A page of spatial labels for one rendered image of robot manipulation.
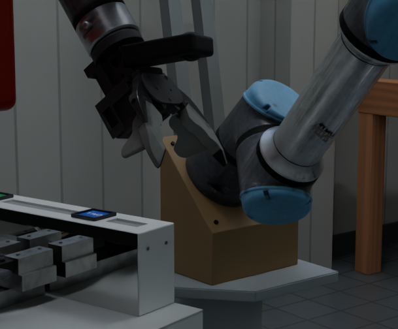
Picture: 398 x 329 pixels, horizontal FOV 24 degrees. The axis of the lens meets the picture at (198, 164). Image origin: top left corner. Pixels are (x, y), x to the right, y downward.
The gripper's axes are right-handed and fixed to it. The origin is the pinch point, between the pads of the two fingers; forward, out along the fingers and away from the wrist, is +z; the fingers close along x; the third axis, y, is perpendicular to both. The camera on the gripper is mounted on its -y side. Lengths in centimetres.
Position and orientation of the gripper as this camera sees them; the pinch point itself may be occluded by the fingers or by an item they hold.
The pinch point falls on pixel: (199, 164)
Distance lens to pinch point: 117.4
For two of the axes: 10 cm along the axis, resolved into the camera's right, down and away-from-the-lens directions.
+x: -5.5, 0.1, -8.4
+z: 4.7, 8.3, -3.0
